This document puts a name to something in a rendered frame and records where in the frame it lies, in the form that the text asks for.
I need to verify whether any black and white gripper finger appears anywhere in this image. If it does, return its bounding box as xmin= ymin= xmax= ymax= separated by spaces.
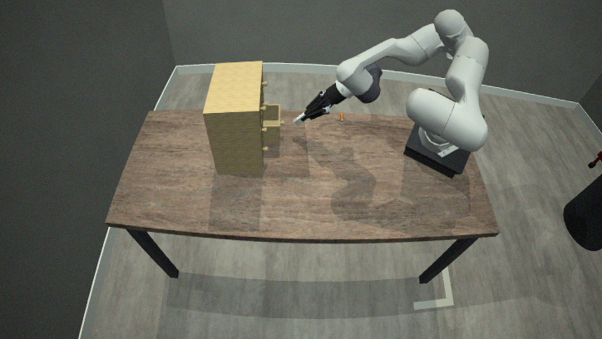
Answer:
xmin=294 ymin=99 xmax=331 ymax=125
xmin=306 ymin=91 xmax=325 ymax=112

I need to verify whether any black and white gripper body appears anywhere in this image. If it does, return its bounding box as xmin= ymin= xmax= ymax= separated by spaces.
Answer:
xmin=321 ymin=83 xmax=347 ymax=108

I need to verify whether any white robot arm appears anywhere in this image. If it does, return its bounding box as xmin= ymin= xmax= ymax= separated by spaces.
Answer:
xmin=335 ymin=10 xmax=489 ymax=157

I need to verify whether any light brown wooden chest of drawers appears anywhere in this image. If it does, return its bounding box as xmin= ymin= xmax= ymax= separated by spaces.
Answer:
xmin=203 ymin=61 xmax=264 ymax=174

